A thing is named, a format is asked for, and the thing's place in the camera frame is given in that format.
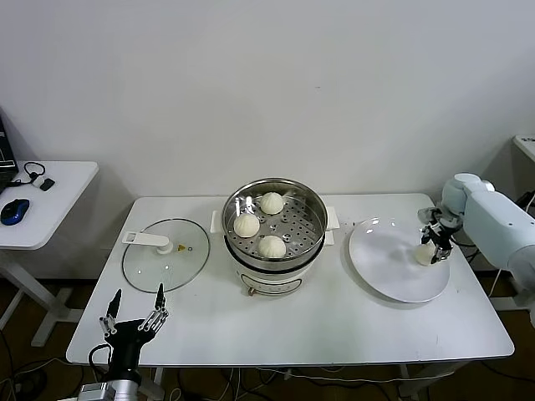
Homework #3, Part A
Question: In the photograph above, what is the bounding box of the black earphone cable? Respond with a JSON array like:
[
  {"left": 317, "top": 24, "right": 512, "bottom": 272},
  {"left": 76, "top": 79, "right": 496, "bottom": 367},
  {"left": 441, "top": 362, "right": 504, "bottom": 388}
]
[{"left": 12, "top": 161, "right": 47, "bottom": 185}]

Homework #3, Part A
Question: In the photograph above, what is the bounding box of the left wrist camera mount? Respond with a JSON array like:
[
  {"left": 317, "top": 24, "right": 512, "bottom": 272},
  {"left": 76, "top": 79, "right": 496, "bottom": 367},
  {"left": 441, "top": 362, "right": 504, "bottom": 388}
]
[{"left": 79, "top": 383, "right": 116, "bottom": 401}]

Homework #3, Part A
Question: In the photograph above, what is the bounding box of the mixed floor cable tangle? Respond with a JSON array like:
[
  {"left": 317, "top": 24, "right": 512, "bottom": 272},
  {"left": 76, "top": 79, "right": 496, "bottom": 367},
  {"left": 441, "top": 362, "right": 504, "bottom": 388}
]
[{"left": 166, "top": 367, "right": 398, "bottom": 401}]

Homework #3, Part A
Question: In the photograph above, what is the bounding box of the white electric cooker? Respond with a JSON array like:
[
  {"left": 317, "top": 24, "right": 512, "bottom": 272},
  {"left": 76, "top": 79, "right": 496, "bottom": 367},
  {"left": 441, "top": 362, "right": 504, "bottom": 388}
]
[{"left": 210, "top": 206, "right": 340, "bottom": 298}]

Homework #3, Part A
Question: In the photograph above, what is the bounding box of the glass lid white handle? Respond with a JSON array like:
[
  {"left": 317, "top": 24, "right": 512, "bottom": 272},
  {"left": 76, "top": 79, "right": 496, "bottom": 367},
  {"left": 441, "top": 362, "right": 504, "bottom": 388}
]
[{"left": 121, "top": 216, "right": 211, "bottom": 293}]

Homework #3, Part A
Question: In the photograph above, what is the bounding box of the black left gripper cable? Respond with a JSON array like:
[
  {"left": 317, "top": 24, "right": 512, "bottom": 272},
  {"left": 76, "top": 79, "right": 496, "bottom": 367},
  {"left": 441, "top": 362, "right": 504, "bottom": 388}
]
[{"left": 87, "top": 344, "right": 114, "bottom": 375}]

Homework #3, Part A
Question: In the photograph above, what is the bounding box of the white round plate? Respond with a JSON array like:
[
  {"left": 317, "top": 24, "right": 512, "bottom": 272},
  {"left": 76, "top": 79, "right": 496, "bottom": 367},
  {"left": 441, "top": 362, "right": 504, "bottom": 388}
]
[{"left": 349, "top": 216, "right": 451, "bottom": 304}]

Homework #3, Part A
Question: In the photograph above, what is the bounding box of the blue computer mouse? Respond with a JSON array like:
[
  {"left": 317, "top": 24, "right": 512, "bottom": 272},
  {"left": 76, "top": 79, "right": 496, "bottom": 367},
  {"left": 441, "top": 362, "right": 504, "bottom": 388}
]
[{"left": 0, "top": 198, "right": 32, "bottom": 226}]

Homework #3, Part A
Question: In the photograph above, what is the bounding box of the black laptop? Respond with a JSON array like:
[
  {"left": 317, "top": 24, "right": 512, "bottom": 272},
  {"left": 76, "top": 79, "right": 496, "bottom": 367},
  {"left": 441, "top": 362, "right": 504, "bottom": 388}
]
[{"left": 0, "top": 106, "right": 20, "bottom": 195}]

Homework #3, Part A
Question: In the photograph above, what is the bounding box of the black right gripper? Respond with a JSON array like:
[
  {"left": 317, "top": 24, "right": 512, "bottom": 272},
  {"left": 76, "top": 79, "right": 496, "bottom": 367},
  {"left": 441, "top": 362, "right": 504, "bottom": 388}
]
[{"left": 420, "top": 221, "right": 455, "bottom": 264}]

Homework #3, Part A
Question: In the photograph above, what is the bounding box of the white side table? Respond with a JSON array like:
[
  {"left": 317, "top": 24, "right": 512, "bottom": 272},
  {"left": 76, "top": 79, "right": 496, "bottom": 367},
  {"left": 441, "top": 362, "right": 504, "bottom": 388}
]
[{"left": 0, "top": 160, "right": 100, "bottom": 348}]

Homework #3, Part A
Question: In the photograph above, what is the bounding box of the white power cable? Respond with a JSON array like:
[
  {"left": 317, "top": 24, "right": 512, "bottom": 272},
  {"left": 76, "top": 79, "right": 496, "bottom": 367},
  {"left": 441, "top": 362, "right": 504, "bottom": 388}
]
[{"left": 487, "top": 266, "right": 509, "bottom": 298}]

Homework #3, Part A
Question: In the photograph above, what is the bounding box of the stainless steel steamer basket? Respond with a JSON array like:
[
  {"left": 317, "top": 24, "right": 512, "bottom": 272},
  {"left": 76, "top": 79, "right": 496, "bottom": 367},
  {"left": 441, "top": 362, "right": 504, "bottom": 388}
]
[{"left": 221, "top": 178, "right": 329, "bottom": 268}]

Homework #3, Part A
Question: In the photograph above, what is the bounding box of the black floor cable bundle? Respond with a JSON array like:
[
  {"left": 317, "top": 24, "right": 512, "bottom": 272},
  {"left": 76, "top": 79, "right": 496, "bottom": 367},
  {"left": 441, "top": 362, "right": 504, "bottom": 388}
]
[{"left": 0, "top": 329, "right": 49, "bottom": 401}]

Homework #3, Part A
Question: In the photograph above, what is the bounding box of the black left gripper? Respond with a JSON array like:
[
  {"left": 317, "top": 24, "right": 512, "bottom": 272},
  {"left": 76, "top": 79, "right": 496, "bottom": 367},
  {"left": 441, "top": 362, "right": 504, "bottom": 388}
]
[{"left": 99, "top": 282, "right": 171, "bottom": 373}]

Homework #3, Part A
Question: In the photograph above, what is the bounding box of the white steamed baozi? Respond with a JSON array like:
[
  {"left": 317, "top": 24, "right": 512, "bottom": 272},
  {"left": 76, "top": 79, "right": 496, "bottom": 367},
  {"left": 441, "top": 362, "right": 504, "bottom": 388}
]
[
  {"left": 414, "top": 244, "right": 438, "bottom": 266},
  {"left": 260, "top": 191, "right": 286, "bottom": 216},
  {"left": 257, "top": 235, "right": 288, "bottom": 259},
  {"left": 232, "top": 214, "right": 260, "bottom": 238}
]

